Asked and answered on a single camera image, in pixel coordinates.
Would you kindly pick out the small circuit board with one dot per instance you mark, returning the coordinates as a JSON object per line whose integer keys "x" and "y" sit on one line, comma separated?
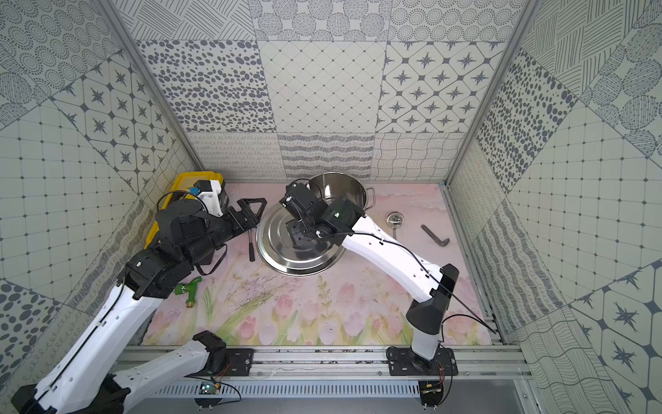
{"x": 430, "y": 389}
{"x": 207, "y": 388}

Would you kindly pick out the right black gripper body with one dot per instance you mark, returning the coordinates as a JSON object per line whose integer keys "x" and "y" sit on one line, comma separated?
{"x": 305, "y": 222}

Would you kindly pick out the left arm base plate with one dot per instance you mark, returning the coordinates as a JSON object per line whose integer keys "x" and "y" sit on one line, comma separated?
{"x": 234, "y": 362}

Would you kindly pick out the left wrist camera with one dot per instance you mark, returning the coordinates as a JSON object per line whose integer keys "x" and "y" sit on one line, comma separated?
{"x": 211, "y": 194}

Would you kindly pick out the black hammer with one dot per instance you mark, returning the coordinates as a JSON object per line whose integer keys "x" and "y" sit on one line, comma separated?
{"x": 251, "y": 250}

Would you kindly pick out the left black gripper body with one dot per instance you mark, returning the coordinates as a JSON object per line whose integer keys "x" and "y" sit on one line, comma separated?
{"x": 236, "y": 216}

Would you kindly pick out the aluminium front rail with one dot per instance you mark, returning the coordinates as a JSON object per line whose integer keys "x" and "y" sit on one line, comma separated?
{"x": 370, "y": 363}

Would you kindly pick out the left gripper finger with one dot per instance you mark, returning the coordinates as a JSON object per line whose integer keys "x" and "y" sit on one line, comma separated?
{"x": 249, "y": 223}
{"x": 252, "y": 208}

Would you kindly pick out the green plastic pipe fitting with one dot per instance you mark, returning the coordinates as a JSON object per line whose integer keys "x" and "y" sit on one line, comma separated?
{"x": 189, "y": 290}

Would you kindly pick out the steel ladle spoon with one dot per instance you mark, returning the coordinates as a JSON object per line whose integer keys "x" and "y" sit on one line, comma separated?
{"x": 395, "y": 221}

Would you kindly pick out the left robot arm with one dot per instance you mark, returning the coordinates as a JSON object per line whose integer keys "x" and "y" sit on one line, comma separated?
{"x": 81, "y": 382}

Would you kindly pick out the dark hex key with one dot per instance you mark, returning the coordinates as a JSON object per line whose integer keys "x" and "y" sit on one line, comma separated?
{"x": 439, "y": 241}

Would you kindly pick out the right small circuit board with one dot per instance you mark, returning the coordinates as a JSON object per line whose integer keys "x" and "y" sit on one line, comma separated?
{"x": 430, "y": 389}

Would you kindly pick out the stainless steel pot lid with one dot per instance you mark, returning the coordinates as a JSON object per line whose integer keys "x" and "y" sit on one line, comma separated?
{"x": 283, "y": 246}

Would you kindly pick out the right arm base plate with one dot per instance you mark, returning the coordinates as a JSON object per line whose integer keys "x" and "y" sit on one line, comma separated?
{"x": 404, "y": 362}

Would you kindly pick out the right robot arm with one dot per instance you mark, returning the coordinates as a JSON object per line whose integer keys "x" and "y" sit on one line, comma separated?
{"x": 345, "y": 224}

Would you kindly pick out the left small circuit board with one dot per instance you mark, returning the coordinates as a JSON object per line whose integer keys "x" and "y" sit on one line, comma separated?
{"x": 207, "y": 388}

